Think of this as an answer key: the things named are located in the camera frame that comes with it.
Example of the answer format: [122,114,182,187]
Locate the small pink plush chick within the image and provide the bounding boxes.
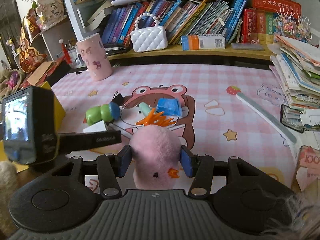
[130,125,181,190]

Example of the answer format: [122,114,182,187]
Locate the wooden bookshelf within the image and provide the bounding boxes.
[64,0,302,64]

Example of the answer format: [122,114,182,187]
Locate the white quilted pearl purse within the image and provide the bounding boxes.
[130,12,168,53]

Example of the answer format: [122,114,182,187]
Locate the yellow cardboard box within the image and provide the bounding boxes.
[38,81,66,133]

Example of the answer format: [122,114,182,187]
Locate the blue toy block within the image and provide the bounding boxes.
[156,98,182,116]

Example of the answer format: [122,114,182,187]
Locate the orange white blue carton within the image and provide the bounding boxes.
[181,34,226,50]

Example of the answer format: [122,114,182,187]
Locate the brown flat cardboard sheet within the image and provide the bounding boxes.
[27,61,54,86]

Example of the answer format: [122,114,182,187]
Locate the pile of papers and booklets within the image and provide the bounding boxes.
[268,34,319,133]

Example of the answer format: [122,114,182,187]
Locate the red cartoon paper decoration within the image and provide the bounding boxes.
[19,27,48,73]

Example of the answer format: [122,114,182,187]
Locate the pink cylindrical container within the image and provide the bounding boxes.
[76,33,113,81]

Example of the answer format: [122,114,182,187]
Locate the teal round case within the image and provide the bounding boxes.
[138,102,152,117]

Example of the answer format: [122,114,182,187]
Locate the brown plush blanket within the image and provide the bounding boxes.
[0,69,25,101]

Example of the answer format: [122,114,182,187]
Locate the white cubby shelf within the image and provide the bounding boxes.
[24,16,76,61]

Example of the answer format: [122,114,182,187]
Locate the orange plastic comb clip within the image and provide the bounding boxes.
[136,108,175,127]

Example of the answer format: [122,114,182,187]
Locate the pink printed table mat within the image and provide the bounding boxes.
[53,64,295,186]

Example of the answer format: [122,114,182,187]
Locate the white nail file stick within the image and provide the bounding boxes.
[236,92,297,144]

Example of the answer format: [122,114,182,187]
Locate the green caterpillar toy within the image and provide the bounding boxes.
[86,102,120,126]

